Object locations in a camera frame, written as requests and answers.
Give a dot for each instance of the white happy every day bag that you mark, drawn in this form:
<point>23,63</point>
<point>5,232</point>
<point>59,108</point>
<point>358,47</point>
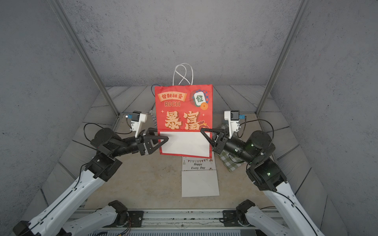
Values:
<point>199,177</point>

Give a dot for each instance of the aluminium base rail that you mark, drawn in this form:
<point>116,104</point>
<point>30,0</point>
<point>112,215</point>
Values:
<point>180,222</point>

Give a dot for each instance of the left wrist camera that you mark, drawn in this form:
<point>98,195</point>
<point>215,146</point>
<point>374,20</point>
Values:
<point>137,119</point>

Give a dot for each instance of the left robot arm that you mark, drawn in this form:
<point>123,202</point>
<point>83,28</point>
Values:
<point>54,220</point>

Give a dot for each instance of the blue checkered paper bag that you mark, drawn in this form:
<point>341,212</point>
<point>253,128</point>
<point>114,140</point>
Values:
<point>153,110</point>

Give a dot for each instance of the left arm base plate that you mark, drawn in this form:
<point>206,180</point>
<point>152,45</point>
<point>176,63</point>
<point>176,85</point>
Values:
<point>134,218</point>

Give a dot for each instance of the red and white paper bag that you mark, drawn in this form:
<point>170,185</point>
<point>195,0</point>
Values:
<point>184,114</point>

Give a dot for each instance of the left metal frame post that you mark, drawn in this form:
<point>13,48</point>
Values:
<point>68,28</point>

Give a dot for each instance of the green checkered cloth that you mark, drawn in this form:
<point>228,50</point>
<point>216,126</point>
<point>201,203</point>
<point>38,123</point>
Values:
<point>229,161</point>

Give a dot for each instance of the metal frame post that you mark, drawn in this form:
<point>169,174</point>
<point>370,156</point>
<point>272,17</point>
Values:
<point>284,52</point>
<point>68,28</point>

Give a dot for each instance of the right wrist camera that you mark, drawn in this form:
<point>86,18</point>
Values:
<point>233,118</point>

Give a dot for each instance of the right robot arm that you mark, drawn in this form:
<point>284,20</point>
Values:
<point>269,178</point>

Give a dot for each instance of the right metal frame post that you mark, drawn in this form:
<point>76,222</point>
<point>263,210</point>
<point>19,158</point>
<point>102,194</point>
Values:
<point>284,52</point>

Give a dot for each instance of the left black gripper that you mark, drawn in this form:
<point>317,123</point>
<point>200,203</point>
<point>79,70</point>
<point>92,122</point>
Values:
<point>140,141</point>

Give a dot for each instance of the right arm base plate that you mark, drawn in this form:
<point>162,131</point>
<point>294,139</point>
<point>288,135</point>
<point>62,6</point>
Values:
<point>229,218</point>

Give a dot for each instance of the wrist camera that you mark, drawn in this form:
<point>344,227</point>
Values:
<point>233,118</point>
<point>137,119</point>

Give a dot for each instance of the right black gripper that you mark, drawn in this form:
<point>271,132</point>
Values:
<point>218,143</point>

